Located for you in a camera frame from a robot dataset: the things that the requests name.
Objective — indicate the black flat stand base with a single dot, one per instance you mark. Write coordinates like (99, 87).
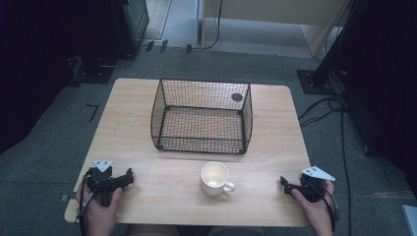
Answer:
(93, 73)

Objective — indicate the person's left hand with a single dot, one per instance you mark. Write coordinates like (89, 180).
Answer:
(98, 213)

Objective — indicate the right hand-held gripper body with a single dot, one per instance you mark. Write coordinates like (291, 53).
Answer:
(313, 188)

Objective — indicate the black metal stand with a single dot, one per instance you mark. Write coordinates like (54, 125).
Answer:
(327, 65)

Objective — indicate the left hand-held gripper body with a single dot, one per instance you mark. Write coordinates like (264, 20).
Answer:
(98, 180)

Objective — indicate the dark curtain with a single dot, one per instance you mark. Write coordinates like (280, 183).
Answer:
(387, 82)
(29, 65)

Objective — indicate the black tape strip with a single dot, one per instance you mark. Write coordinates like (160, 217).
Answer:
(189, 48)

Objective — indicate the round black disc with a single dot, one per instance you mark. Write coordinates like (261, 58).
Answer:
(237, 97)

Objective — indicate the black cabinet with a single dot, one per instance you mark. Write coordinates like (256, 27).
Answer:
(131, 23)

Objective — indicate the white flat object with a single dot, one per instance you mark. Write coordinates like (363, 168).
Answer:
(411, 219)

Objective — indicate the person's right hand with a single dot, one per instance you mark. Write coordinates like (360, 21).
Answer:
(319, 211)

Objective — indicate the beige wooden furniture panel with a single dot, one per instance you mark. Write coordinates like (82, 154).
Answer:
(262, 10)

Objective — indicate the white cup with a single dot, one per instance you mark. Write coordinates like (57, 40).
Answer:
(213, 183)

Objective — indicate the small grey tape piece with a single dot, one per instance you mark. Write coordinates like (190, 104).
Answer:
(64, 197)

